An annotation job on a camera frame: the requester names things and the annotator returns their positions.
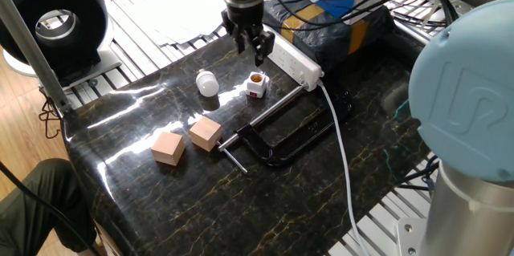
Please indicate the white bulb holder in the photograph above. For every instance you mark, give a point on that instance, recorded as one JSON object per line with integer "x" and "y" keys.
{"x": 257, "y": 87}

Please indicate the white paper sheets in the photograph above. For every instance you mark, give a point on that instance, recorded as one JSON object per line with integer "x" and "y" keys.
{"x": 180, "y": 7}

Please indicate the dark trousered person leg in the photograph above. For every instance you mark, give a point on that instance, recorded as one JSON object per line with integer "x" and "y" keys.
{"x": 24, "y": 216}

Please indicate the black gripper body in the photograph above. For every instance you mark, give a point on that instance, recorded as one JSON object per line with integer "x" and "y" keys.
{"x": 245, "y": 17}

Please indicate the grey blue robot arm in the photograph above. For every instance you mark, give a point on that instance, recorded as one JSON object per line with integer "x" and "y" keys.
{"x": 462, "y": 87}

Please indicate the white light bulb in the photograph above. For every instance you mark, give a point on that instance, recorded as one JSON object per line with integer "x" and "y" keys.
{"x": 208, "y": 84}

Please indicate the aluminium frame post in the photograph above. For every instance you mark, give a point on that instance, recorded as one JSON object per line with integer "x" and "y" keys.
{"x": 32, "y": 51}

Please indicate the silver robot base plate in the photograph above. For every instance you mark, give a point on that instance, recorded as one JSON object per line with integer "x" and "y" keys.
{"x": 409, "y": 236}

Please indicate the wooden cube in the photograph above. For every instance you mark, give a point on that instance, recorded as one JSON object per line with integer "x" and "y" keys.
{"x": 168, "y": 149}
{"x": 205, "y": 133}

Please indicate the black plastic wrapped package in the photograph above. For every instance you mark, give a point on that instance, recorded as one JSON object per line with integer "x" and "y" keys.
{"x": 333, "y": 43}

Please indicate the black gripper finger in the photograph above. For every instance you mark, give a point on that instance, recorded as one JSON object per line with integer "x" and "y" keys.
{"x": 263, "y": 45}
{"x": 239, "y": 41}

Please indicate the white power strip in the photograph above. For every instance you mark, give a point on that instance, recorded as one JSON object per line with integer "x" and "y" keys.
{"x": 293, "y": 61}

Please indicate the black C-clamp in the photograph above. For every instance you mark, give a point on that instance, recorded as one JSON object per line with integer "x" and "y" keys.
{"x": 277, "y": 159}

